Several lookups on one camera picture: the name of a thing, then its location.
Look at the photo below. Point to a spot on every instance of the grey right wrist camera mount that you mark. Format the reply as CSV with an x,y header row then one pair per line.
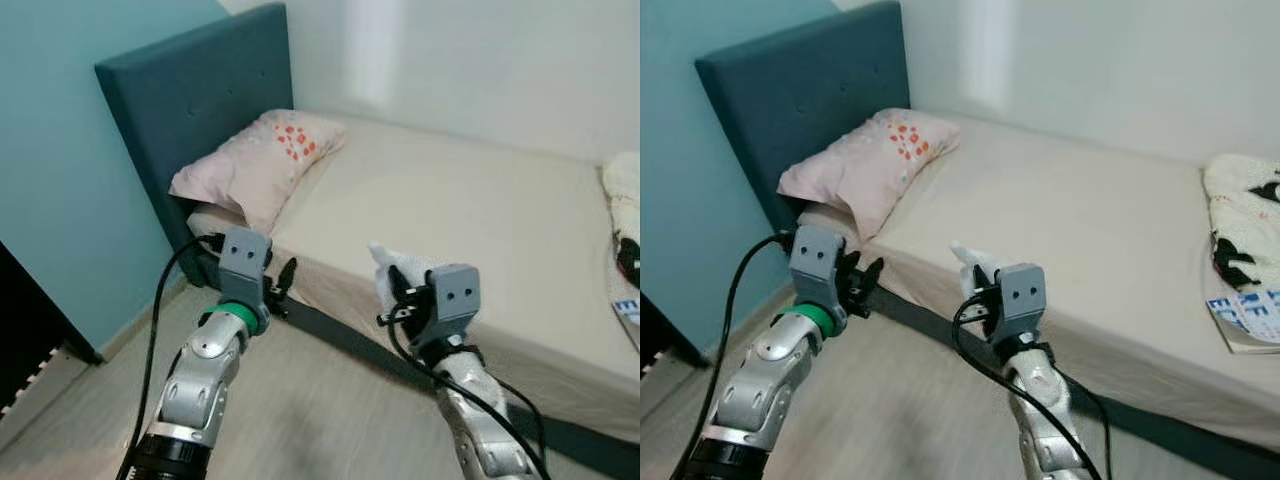
x,y
1020,295
458,295

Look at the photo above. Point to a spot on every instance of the white tissue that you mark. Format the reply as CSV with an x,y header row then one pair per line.
x,y
395,262
975,260

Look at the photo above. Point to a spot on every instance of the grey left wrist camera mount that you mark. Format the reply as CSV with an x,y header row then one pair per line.
x,y
243,255
815,255

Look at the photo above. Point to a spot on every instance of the dark blue padded headboard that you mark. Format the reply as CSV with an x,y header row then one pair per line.
x,y
200,100
800,90

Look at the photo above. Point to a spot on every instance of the white book with blue letters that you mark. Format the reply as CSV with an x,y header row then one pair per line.
x,y
1245,315
628,312

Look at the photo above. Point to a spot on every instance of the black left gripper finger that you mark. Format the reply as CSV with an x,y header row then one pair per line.
x,y
853,270
872,278
289,278
273,275

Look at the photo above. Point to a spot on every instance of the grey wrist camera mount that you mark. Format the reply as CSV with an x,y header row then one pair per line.
x,y
243,255
1020,295
815,255
458,295

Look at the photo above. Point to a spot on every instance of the mattress with cream sheet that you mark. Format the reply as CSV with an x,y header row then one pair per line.
x,y
1080,210
470,210

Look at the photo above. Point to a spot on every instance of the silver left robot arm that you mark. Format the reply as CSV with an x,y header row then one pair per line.
x,y
195,380
760,380

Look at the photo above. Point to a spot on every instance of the pink pillow with orange spots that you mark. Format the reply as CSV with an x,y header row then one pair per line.
x,y
260,160
870,165

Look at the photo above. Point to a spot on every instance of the cream cartoon print blanket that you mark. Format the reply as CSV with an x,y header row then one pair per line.
x,y
1240,210
622,200

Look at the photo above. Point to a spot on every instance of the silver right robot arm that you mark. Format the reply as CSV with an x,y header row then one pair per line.
x,y
480,420
1045,400

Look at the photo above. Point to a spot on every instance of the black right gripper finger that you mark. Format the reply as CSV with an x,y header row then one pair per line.
x,y
981,283
396,282

